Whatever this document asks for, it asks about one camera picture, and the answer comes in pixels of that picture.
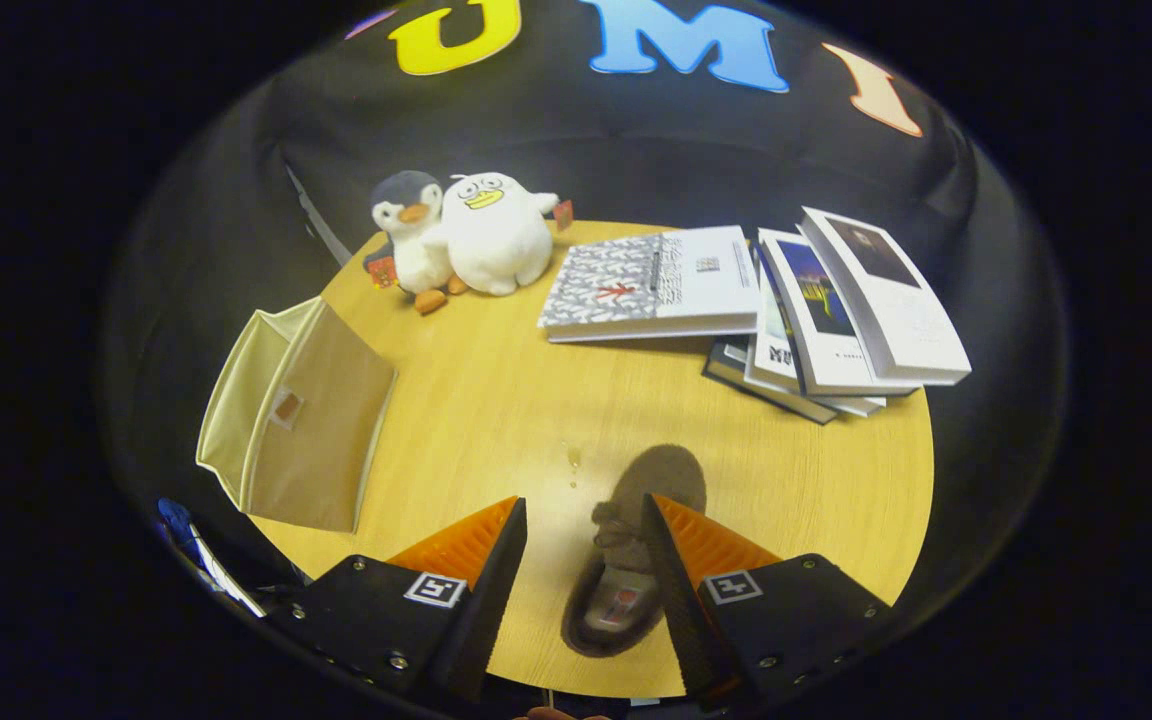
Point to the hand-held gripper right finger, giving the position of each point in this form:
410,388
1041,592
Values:
681,610

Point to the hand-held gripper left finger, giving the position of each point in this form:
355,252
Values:
491,610

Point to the brown suede shoe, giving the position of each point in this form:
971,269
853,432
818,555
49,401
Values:
661,475

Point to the beige fabric storage box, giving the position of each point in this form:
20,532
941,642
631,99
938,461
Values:
316,440

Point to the dark book under stack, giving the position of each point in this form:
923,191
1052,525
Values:
731,365

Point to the white book under stack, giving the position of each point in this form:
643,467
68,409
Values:
776,355

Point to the grey patterned book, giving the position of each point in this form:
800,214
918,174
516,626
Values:
636,285

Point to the white duck plush toy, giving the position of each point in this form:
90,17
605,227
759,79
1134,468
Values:
496,245

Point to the penguin plush toy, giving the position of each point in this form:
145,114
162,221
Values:
416,250

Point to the white book dark picture cover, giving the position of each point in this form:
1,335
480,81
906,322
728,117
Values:
896,290

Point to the black backdrop cloth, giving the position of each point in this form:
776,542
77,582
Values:
636,150

